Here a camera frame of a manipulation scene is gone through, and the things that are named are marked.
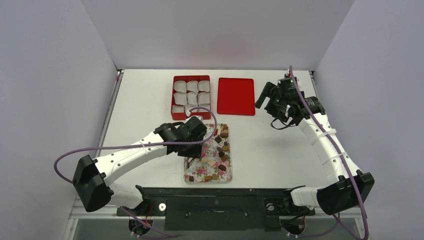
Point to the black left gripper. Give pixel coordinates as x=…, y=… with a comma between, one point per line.
x=194, y=153

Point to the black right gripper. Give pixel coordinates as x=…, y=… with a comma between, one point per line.
x=268, y=97

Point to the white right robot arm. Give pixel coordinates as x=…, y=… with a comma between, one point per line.
x=348, y=187

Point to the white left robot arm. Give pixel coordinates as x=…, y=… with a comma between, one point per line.
x=95, y=178

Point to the brown chocolate bottom tray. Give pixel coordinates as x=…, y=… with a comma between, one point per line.
x=207, y=178

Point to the dark chocolate on tray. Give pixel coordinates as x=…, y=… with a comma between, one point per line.
x=222, y=167

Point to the red chocolate box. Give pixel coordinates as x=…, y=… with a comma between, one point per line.
x=191, y=96

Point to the floral serving tray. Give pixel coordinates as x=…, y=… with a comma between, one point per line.
x=218, y=150

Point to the red box lid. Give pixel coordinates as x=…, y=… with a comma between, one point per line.
x=236, y=96

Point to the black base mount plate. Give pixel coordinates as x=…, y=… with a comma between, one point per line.
x=215, y=209

